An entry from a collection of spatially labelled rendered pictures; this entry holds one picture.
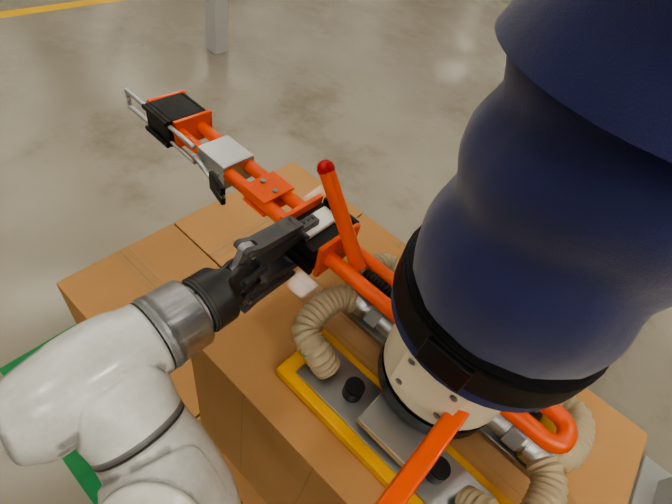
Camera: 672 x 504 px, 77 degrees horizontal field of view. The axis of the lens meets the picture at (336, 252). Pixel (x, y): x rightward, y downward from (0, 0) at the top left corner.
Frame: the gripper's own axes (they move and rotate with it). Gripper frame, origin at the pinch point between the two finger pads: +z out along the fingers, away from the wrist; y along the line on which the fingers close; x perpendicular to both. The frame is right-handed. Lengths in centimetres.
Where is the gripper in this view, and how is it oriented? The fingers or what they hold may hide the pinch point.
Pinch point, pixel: (313, 232)
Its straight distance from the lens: 62.8
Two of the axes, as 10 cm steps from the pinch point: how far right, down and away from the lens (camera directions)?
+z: 6.6, -4.7, 5.8
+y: -1.9, 6.4, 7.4
